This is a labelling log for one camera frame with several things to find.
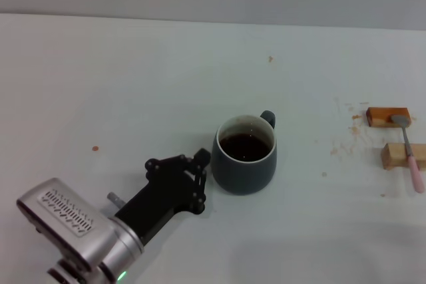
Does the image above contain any dark brown wooden block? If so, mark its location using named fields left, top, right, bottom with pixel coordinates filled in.
left=365, top=106, right=412, bottom=128

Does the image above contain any dark coffee liquid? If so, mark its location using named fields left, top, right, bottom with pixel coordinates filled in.
left=219, top=132, right=272, bottom=162

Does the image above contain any grey ceramic cup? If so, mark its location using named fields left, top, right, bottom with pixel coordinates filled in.
left=210, top=110, right=278, bottom=196

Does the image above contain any pink handled metal spoon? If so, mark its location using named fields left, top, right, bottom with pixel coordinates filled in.
left=389, top=114, right=426, bottom=194

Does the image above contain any light wooden block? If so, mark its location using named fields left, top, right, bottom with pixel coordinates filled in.
left=380, top=142, right=426, bottom=171

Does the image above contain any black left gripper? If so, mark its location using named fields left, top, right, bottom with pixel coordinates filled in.
left=114, top=148, right=212, bottom=245

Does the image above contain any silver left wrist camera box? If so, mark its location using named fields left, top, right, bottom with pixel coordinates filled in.
left=16, top=177, right=117, bottom=271

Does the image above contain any silver left wrist cable plug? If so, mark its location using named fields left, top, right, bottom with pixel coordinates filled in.
left=106, top=192, right=126, bottom=206

